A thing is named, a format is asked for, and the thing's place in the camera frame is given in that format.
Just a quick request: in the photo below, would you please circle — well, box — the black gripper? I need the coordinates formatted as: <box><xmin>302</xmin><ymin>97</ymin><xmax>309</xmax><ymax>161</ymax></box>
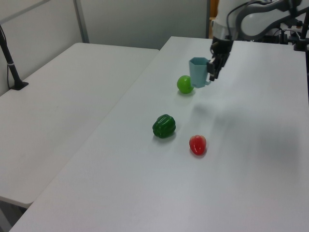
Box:
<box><xmin>206</xmin><ymin>36</ymin><xmax>234</xmax><ymax>82</ymax></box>

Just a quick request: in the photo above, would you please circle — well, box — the light blue hexagonal mug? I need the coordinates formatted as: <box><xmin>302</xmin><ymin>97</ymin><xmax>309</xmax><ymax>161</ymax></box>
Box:
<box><xmin>188</xmin><ymin>57</ymin><xmax>213</xmax><ymax>89</ymax></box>

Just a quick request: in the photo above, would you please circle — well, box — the light green apple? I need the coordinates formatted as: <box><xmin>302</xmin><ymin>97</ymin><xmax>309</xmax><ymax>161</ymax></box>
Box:
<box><xmin>177</xmin><ymin>75</ymin><xmax>195</xmax><ymax>95</ymax></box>

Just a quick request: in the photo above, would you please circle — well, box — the black equipment box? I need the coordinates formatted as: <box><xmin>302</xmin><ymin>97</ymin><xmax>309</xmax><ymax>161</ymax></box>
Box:
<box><xmin>264</xmin><ymin>28</ymin><xmax>288</xmax><ymax>44</ymax></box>

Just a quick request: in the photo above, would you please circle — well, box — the dark green bell pepper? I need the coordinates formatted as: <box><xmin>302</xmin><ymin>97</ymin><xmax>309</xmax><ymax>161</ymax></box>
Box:
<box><xmin>152</xmin><ymin>114</ymin><xmax>177</xmax><ymax>139</ymax></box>

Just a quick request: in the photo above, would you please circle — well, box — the red bell pepper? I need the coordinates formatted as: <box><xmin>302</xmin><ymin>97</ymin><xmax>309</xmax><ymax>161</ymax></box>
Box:
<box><xmin>189</xmin><ymin>134</ymin><xmax>208</xmax><ymax>157</ymax></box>

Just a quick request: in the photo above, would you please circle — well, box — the black clamp camera stand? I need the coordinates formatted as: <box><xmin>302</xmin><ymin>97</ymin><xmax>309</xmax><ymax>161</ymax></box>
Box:
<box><xmin>293</xmin><ymin>20</ymin><xmax>309</xmax><ymax>52</ymax></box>

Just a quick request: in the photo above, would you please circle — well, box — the black camera stand with cable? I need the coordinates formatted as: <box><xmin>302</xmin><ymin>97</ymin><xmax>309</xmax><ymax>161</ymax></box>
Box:
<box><xmin>0</xmin><ymin>24</ymin><xmax>29</xmax><ymax>91</ymax></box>

